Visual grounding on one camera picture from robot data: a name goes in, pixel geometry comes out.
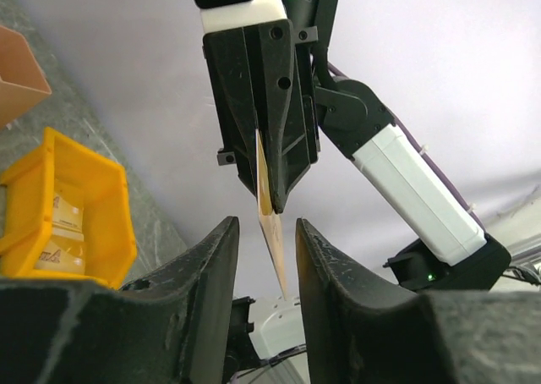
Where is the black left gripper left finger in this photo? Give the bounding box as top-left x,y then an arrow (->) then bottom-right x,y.
1,217 -> 239,383

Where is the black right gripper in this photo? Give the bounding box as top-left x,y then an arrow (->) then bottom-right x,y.
203,0 -> 337,213

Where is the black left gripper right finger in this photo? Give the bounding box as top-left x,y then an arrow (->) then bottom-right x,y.
296,218 -> 540,383

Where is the yellow bin with boxes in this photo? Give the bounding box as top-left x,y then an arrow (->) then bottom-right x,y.
1,128 -> 137,288

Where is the peach plastic file organizer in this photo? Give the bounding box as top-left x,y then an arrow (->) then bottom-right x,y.
1,26 -> 52,128

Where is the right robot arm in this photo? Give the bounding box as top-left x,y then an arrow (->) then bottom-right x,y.
194,0 -> 511,292

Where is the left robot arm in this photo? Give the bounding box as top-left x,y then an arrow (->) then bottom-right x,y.
1,217 -> 540,383

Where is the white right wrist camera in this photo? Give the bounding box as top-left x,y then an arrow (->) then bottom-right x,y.
194,0 -> 287,34

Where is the aluminium frame rail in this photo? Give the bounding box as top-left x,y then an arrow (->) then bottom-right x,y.
487,201 -> 540,274

